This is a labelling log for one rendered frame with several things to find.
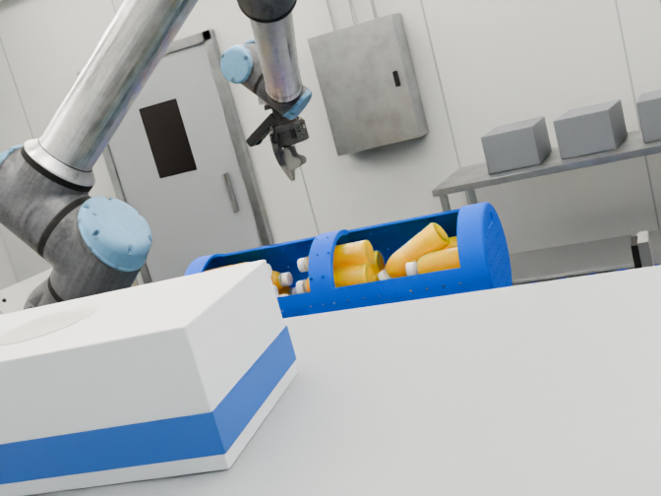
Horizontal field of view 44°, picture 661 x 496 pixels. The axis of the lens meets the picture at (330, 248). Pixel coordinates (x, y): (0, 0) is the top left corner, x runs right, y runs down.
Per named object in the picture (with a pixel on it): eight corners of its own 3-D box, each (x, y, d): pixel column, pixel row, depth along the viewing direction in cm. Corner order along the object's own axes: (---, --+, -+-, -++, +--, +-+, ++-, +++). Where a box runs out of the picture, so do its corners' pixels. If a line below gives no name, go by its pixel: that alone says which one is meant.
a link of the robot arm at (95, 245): (91, 324, 155) (127, 256, 147) (26, 269, 157) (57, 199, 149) (139, 296, 169) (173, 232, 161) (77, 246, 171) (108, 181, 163)
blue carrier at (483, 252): (503, 330, 198) (475, 219, 192) (200, 369, 233) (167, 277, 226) (517, 287, 224) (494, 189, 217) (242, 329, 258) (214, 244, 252)
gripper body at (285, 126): (299, 145, 214) (287, 99, 212) (270, 152, 218) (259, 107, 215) (310, 140, 221) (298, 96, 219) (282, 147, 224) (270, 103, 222)
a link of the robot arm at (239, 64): (263, 65, 196) (284, 61, 207) (226, 37, 198) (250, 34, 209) (245, 96, 201) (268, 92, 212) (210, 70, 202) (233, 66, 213)
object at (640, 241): (660, 303, 192) (648, 241, 189) (642, 306, 194) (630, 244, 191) (659, 290, 201) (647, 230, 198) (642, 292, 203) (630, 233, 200)
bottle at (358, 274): (369, 260, 219) (307, 271, 226) (360, 267, 212) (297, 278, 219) (375, 284, 220) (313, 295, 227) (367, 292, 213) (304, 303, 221)
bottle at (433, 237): (433, 233, 206) (380, 277, 214) (450, 249, 209) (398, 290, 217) (429, 217, 212) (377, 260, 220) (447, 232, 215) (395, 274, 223)
